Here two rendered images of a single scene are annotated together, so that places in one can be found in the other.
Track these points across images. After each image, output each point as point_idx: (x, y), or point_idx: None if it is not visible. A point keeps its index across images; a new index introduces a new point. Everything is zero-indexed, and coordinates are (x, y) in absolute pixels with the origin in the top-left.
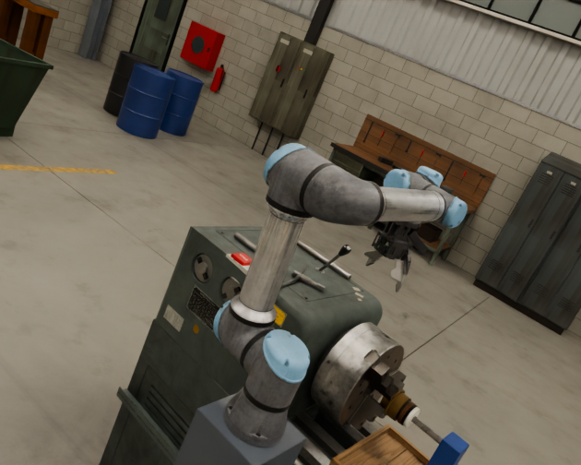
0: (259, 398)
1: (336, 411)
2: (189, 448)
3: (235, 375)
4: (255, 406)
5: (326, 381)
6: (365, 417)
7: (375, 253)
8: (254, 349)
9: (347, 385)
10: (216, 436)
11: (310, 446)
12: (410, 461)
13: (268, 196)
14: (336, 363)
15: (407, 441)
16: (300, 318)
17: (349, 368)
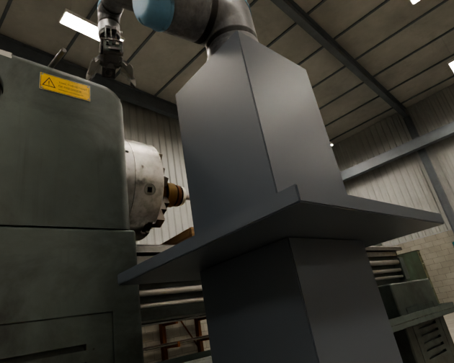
0: (253, 29)
1: (158, 196)
2: (259, 81)
3: (51, 190)
4: (255, 37)
5: (138, 168)
6: (161, 208)
7: (94, 66)
8: None
9: (156, 160)
10: (269, 54)
11: (159, 245)
12: None
13: None
14: (133, 150)
15: None
16: (107, 88)
17: (145, 150)
